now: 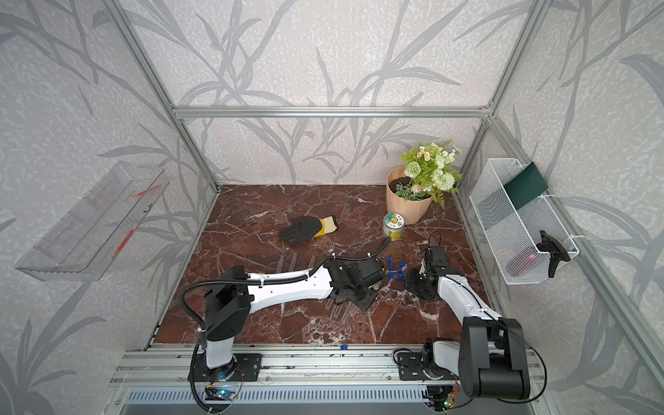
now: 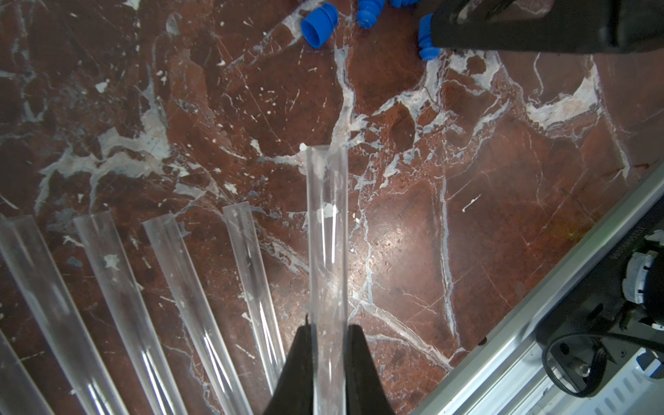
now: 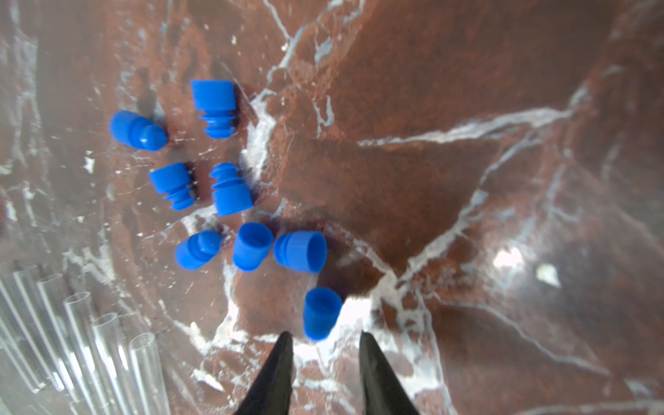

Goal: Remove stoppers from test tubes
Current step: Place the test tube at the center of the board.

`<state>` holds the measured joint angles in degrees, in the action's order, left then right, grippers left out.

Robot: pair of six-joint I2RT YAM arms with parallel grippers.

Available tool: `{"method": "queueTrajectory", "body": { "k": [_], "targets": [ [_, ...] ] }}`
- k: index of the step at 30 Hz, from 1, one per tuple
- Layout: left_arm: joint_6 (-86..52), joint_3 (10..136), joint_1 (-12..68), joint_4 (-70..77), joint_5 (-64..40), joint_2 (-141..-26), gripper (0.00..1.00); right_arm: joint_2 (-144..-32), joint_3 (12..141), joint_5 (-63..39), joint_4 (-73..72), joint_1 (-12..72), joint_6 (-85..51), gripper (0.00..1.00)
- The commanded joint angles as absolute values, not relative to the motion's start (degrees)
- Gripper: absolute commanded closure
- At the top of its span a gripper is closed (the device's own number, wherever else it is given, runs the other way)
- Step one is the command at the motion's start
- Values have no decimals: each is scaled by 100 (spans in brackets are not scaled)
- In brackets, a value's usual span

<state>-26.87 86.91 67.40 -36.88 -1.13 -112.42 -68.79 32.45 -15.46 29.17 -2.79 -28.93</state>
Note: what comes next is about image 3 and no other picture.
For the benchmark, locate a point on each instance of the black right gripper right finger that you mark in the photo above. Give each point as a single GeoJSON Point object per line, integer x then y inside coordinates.
{"type": "Point", "coordinates": [382, 392]}

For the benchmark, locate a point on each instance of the test tube blue stopper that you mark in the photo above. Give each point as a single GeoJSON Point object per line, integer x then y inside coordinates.
{"type": "Point", "coordinates": [148, 374]}
{"type": "Point", "coordinates": [111, 343]}
{"type": "Point", "coordinates": [42, 337]}
{"type": "Point", "coordinates": [15, 337]}
{"type": "Point", "coordinates": [80, 314]}
{"type": "Point", "coordinates": [53, 290]}

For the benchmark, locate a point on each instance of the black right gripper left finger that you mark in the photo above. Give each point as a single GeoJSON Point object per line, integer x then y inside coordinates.
{"type": "Point", "coordinates": [271, 391]}

